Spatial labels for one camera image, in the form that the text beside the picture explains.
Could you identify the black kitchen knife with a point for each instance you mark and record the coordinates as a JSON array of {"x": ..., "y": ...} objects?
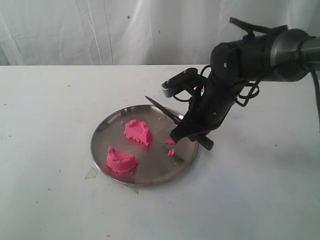
[{"x": 202, "y": 140}]

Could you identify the white plastic backdrop sheet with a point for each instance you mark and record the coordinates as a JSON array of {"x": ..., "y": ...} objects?
[{"x": 136, "y": 32}]

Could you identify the pink dough crumb near knife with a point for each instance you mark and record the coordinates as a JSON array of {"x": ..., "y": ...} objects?
[{"x": 171, "y": 152}]

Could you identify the clear tape piece left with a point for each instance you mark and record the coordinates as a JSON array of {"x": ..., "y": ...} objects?
[{"x": 92, "y": 174}]

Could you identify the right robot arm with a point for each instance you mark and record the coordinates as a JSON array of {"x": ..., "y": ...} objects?
[{"x": 236, "y": 69}]

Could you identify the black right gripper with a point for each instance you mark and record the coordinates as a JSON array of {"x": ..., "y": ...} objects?
[{"x": 209, "y": 111}]

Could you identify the pink clay piece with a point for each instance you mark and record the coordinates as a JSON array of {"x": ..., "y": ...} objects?
[{"x": 120, "y": 162}]

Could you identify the pink clay lump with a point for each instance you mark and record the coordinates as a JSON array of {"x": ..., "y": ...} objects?
[{"x": 138, "y": 131}]

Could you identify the clear tape piece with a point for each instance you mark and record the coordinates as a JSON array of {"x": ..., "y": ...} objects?
[
  {"x": 92, "y": 174},
  {"x": 133, "y": 188}
]

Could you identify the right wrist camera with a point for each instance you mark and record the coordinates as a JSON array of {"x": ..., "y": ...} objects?
[{"x": 187, "y": 80}]

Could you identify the clear tape piece bottom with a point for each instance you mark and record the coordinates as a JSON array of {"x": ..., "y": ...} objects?
[{"x": 133, "y": 188}]

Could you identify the round stainless steel plate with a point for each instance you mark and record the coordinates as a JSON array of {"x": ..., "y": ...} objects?
[{"x": 155, "y": 165}]

